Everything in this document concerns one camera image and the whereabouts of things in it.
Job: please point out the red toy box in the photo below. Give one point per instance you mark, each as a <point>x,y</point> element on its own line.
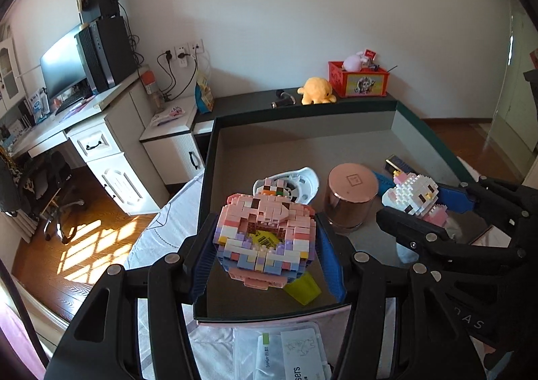
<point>361,83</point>

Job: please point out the white radiator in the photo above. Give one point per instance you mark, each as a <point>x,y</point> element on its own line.
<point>23,226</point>

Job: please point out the pink plush toy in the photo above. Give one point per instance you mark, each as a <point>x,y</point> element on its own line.
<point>352,61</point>

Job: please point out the clear dental flosser box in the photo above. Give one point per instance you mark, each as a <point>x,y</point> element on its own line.
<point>294,350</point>

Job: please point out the small dark box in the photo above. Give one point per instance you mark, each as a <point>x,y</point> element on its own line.
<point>399,163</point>

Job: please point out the room door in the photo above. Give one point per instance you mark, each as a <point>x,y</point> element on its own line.
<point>512,90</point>

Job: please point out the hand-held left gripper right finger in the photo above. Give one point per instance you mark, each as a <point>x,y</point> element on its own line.
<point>332,262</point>

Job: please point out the yellow highlighter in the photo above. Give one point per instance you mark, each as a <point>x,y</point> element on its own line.
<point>302,289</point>

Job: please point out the white glass-door cabinet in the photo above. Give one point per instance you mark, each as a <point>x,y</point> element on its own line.
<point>10,69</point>

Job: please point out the black low bench cabinet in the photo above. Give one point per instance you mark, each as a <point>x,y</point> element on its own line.
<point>252,104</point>

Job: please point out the white desk with drawers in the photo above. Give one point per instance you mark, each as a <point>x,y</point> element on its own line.
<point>126,161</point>

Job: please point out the yellow plush toy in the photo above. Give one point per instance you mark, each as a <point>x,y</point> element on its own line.
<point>315,90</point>

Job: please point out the black computer monitor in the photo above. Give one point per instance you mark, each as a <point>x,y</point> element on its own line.
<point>63,64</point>

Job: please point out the black office chair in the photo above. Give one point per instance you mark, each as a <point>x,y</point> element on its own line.
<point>50,191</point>

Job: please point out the white building block cat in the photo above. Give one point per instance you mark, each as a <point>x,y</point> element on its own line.
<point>414,191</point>

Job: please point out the pink building block figure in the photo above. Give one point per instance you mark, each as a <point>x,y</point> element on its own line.
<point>269,212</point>

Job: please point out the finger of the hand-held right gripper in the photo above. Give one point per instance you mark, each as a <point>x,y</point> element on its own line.
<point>456,200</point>
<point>420,237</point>

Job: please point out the black computer tower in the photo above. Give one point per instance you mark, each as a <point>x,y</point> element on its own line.
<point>109,52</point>

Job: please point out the white wall sockets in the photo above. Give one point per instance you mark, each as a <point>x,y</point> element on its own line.
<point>189,50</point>

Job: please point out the pink storage box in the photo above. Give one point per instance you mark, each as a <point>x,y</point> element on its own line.
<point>260,144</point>

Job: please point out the bottle with orange cap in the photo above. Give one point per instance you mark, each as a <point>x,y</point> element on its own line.
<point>151,90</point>

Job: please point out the blue snack bag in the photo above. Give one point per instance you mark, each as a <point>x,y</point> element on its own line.
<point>204,98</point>

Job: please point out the white plastic shell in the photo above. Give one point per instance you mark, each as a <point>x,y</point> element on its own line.
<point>307,178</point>

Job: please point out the pink tissue pack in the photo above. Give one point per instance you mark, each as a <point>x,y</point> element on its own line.
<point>168,116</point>

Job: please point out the blue white box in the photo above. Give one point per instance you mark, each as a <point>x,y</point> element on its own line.
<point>37,104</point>

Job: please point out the rose gold jar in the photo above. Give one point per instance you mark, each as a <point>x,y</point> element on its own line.
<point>351,195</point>

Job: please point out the black keyboard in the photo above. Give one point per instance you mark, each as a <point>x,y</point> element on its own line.
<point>71,104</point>

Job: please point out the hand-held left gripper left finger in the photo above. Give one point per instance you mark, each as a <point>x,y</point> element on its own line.
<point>201,262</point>

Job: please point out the black box with round dial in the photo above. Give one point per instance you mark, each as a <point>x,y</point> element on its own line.
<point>98,1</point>

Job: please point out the white nightstand black top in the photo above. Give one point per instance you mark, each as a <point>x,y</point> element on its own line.
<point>176,153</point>

